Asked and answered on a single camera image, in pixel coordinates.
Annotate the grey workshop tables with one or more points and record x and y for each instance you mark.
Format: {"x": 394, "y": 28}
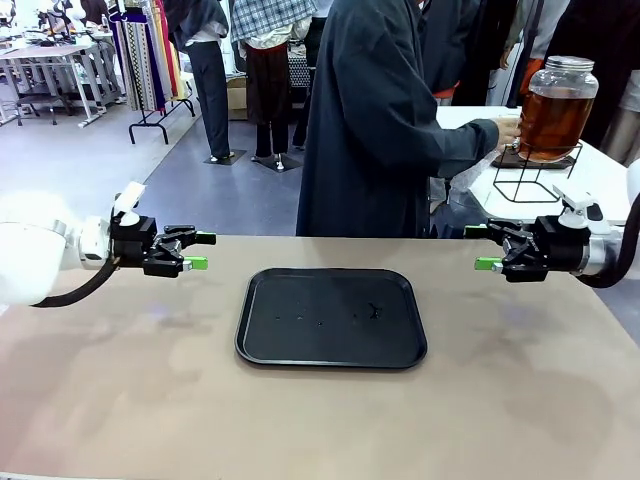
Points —
{"x": 55, "y": 55}

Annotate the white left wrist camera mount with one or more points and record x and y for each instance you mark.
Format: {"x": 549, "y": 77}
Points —
{"x": 127, "y": 202}

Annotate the person's right hand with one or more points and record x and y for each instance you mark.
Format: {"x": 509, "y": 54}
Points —
{"x": 507, "y": 135}

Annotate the cardboard box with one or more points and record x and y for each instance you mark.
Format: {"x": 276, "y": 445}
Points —
{"x": 237, "y": 97}

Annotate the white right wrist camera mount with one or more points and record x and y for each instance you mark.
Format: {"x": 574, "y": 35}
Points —
{"x": 580, "y": 207}

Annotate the clothes rack with fabrics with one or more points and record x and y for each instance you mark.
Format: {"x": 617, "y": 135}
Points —
{"x": 145, "y": 55}

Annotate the person's right forearm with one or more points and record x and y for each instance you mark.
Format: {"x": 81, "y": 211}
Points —
{"x": 465, "y": 145}

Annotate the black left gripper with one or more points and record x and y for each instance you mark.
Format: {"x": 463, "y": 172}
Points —
{"x": 132, "y": 245}

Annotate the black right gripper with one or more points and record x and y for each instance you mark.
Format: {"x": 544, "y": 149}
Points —
{"x": 560, "y": 250}

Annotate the mannequin in plaid shirt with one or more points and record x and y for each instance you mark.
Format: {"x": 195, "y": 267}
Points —
{"x": 270, "y": 75}

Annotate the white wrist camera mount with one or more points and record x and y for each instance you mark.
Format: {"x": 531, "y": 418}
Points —
{"x": 580, "y": 207}
{"x": 127, "y": 202}

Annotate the black plastic tray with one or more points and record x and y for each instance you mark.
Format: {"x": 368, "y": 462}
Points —
{"x": 330, "y": 340}

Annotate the clear plastic bag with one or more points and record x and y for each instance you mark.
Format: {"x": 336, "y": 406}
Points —
{"x": 470, "y": 177}

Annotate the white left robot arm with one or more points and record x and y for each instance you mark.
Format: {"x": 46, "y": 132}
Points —
{"x": 30, "y": 260}

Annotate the mannequin with dark trousers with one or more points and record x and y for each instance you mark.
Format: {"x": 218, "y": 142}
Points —
{"x": 207, "y": 75}

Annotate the dark drip tray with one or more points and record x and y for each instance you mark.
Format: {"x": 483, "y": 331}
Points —
{"x": 537, "y": 164}

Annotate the person in dark shirt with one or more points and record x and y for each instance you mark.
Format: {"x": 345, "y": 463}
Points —
{"x": 370, "y": 125}

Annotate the glass tea dispenser jar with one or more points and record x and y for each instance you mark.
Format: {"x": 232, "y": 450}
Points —
{"x": 557, "y": 110}

